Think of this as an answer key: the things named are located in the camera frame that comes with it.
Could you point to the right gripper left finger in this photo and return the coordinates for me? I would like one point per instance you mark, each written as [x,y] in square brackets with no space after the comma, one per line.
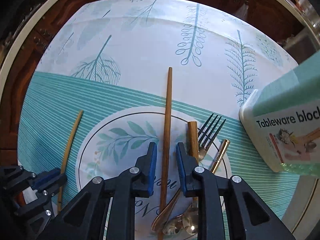
[147,167]

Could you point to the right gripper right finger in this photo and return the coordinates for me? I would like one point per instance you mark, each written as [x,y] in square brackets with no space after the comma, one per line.
[189,185]

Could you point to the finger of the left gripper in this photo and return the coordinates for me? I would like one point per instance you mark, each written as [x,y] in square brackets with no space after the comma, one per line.
[46,179]
[42,204]

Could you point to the light wooden chopstick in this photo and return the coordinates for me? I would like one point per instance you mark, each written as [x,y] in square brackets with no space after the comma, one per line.
[66,155]

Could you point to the brown wooden chopstick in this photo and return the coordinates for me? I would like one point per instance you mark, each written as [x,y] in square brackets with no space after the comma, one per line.
[166,143]

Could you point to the silver fork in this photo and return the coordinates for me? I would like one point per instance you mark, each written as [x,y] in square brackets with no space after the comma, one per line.
[205,140]

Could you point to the patterned teal tablecloth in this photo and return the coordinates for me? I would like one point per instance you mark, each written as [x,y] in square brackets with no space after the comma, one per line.
[110,61]

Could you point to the green plastic tableware holder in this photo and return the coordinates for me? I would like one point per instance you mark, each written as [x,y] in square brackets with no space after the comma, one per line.
[282,120]

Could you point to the wood-handled steel spoon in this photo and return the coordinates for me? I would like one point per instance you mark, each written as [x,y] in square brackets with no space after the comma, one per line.
[192,154]

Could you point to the gold-handled steel spoon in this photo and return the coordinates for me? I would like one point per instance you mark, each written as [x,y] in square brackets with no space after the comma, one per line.
[174,226]

